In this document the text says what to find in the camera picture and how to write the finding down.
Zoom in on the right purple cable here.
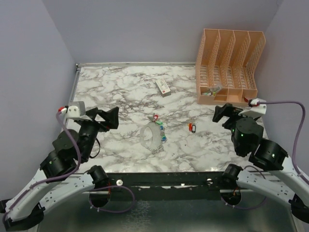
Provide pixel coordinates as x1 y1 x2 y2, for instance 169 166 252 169
224 100 307 210

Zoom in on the black metal base frame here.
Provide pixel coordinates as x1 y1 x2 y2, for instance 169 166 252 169
86 165 238 202

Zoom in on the purple cable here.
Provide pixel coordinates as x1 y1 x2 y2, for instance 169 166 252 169
224 100 307 210
2 110 136 227

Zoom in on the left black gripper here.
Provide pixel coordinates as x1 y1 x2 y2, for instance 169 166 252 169
80 106 120 161

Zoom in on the clear bag of items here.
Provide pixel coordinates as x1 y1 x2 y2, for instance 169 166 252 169
204 84 223 96

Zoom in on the large grey keyring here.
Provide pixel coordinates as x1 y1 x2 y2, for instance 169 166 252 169
140 122 162 153

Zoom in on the small white cardboard box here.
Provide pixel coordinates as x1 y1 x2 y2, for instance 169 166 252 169
155 78 171 97

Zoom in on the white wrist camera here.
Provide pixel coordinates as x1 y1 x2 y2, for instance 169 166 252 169
58 101 91 121
239 98 267 119

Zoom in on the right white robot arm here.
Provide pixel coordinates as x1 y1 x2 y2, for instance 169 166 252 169
212 99 309 223

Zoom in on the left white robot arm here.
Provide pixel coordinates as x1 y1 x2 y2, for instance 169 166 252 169
0 101 119 232

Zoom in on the aluminium rail frame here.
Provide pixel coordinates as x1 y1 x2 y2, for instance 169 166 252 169
26 63 83 232

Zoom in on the orange plastic file organizer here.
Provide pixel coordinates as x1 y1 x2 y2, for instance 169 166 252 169
195 29 266 107

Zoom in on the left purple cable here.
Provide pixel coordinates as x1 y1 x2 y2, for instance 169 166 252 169
2 110 136 227

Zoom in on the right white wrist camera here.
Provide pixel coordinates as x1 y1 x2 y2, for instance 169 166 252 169
239 98 267 119

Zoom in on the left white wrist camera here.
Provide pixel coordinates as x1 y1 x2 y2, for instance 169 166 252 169
58 101 91 121

